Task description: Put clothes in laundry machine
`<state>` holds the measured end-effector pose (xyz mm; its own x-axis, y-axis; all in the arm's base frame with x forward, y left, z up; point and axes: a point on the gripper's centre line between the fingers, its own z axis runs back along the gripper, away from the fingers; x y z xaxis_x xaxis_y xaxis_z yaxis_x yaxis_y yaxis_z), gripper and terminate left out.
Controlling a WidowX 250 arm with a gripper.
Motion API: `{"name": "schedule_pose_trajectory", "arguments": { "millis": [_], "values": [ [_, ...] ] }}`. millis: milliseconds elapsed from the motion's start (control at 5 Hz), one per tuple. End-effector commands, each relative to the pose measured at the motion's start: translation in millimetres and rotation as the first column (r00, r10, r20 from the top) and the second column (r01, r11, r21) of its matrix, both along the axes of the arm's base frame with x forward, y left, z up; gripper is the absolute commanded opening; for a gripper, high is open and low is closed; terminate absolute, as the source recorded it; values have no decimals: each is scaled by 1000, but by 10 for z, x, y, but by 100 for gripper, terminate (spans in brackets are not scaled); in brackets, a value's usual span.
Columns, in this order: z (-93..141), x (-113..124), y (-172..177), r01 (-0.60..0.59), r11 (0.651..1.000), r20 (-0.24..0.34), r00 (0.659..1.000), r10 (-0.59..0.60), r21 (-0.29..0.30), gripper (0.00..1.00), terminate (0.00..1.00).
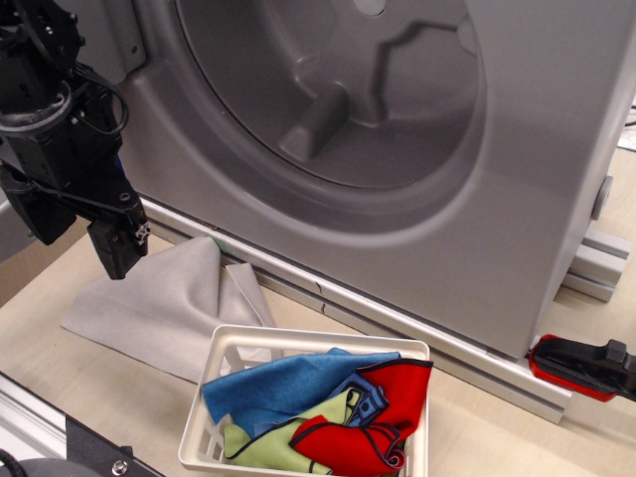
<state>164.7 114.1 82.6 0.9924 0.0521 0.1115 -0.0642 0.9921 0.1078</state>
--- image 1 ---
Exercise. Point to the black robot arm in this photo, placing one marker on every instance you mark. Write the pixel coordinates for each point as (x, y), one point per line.
(40, 44)

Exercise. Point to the blue cloth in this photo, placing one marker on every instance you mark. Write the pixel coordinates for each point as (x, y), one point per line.
(261, 397)

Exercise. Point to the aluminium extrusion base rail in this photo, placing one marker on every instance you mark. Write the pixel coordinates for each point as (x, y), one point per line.
(508, 379)

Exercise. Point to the red cloth with dark trim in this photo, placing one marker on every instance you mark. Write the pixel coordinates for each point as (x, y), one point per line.
(389, 413)

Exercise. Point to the red and black clamp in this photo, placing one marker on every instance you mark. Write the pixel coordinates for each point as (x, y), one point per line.
(598, 372)

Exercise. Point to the grey felt cloth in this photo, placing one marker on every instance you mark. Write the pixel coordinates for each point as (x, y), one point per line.
(166, 309)

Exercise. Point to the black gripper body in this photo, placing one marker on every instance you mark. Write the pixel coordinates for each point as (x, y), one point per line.
(67, 145)

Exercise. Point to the aluminium frame rail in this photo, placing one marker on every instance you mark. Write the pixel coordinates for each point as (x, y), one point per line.
(30, 427)

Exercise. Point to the grey washing machine door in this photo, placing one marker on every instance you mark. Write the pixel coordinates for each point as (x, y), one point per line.
(15, 236)

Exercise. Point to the grey toy washing machine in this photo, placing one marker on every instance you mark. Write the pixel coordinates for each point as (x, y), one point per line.
(442, 158)

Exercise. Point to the light green cloth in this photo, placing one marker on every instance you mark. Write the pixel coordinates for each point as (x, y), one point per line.
(272, 449)

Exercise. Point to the black metal mounting plate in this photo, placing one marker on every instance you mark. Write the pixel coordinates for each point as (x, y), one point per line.
(88, 448)

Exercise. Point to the aluminium extrusion side block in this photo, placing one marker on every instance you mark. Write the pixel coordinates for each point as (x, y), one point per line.
(598, 265)

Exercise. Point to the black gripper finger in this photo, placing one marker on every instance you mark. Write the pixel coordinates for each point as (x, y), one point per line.
(42, 214)
(118, 247)

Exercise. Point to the white plastic laundry basket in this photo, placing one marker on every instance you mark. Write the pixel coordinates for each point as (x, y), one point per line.
(237, 348)

